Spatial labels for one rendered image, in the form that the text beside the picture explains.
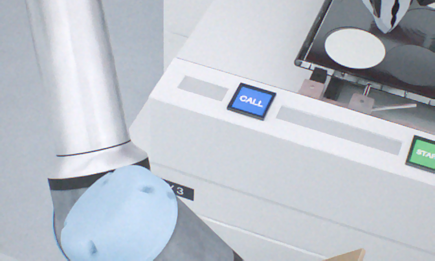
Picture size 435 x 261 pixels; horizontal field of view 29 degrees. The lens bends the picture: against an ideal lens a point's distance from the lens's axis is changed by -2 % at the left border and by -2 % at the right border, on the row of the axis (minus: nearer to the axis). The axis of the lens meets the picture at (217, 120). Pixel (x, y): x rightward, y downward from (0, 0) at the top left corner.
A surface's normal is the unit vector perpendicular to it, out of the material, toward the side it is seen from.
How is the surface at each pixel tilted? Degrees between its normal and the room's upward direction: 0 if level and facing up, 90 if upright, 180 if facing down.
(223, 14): 0
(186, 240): 41
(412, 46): 0
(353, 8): 0
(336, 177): 90
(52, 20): 54
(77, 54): 48
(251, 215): 90
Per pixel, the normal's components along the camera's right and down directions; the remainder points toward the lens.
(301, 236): -0.36, 0.65
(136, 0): 0.04, -0.69
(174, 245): 0.53, -0.17
